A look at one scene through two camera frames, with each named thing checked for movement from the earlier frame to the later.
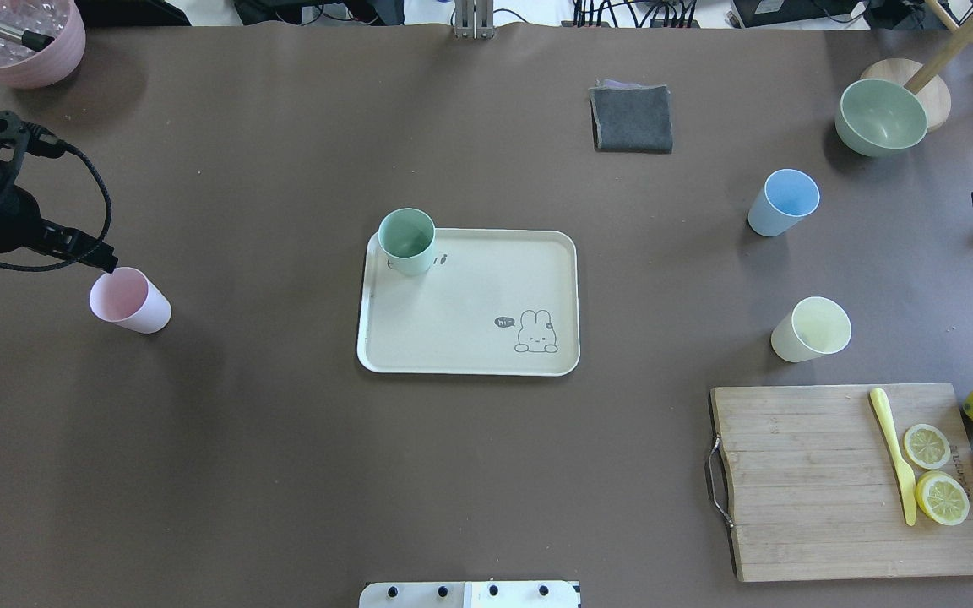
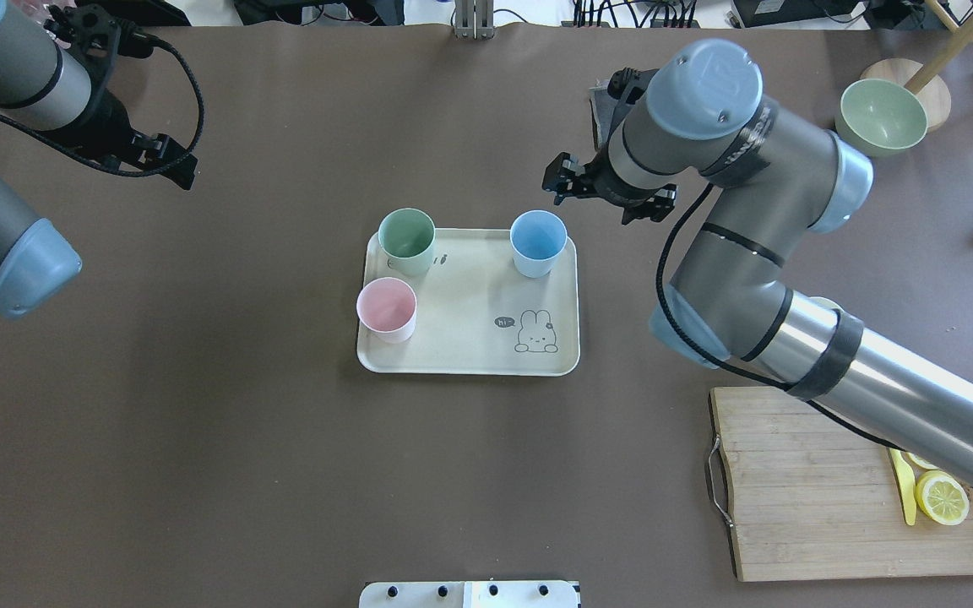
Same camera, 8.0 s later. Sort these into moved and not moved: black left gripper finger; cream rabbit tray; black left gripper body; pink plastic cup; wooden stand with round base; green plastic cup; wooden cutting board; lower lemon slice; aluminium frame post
Moved: black left gripper finger; black left gripper body; pink plastic cup
Not moved: lower lemon slice; green plastic cup; wooden cutting board; aluminium frame post; cream rabbit tray; wooden stand with round base
